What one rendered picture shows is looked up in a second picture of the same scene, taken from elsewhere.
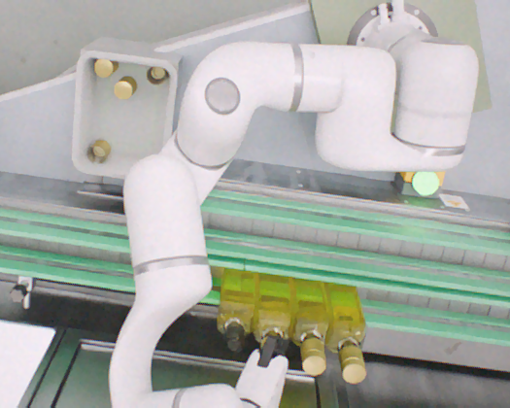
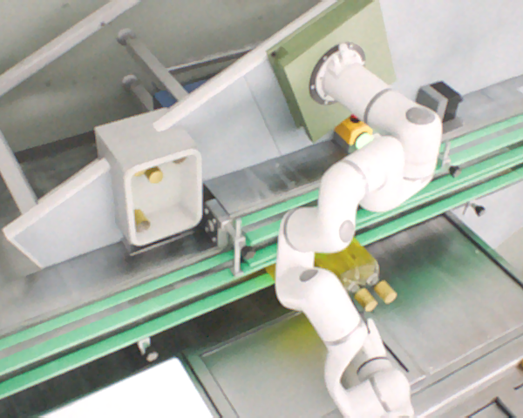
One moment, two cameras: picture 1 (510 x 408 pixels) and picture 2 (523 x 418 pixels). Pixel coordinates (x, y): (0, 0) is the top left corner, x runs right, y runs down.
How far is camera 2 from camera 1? 0.97 m
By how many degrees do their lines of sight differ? 36
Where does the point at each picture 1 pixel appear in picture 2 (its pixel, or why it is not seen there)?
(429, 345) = not seen: hidden behind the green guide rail
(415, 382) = (380, 257)
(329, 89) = (380, 184)
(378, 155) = (401, 198)
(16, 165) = (62, 256)
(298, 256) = not seen: hidden behind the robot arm
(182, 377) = (276, 341)
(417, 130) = (415, 172)
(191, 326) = not seen: hidden behind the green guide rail
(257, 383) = (375, 345)
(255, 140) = (241, 155)
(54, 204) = (132, 278)
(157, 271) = (349, 340)
